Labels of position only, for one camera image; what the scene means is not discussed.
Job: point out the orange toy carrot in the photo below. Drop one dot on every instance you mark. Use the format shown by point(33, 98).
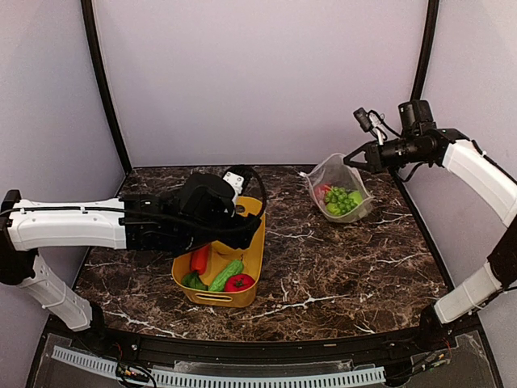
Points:
point(199, 259)

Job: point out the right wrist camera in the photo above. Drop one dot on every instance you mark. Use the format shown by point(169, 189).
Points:
point(416, 117)

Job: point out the green toy lettuce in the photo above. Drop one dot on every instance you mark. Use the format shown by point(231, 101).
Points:
point(333, 209)

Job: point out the left black frame post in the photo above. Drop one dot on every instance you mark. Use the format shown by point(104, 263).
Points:
point(96, 58)

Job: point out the green toy cabbage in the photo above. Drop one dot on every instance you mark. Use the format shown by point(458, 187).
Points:
point(355, 198)

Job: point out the red toy tomato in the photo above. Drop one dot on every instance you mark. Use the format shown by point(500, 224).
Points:
point(239, 283)

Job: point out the red toy apple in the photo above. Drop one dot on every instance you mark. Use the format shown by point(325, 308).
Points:
point(321, 190)

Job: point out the green toy grapes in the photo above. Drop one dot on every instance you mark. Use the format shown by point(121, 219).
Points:
point(339, 195)

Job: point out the white slotted cable duct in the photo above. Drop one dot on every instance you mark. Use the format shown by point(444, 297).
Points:
point(199, 374)

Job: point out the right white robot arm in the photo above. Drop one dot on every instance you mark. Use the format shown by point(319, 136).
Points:
point(462, 158)

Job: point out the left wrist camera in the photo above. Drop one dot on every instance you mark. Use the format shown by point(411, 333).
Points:
point(206, 195)

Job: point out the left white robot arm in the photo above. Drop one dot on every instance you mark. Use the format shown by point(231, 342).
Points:
point(134, 223)

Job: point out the yellow plastic basket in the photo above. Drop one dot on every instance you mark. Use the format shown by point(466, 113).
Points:
point(195, 286)

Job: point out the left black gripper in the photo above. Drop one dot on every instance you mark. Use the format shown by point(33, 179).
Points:
point(245, 228)

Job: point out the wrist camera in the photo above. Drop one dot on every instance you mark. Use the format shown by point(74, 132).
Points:
point(416, 117)
point(206, 195)

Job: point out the black front rail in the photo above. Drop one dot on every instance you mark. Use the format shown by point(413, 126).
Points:
point(312, 335)

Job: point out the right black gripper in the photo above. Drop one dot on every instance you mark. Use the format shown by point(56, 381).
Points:
point(376, 158)

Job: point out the right black frame post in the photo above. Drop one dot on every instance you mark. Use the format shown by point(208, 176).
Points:
point(426, 48)

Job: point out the green toy cucumber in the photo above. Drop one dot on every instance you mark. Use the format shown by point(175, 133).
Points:
point(233, 268)

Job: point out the black frame post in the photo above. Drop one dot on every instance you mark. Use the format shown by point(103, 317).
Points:
point(96, 58)
point(426, 48)

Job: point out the clear zip top bag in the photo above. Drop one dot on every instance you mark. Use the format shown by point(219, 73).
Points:
point(334, 172)

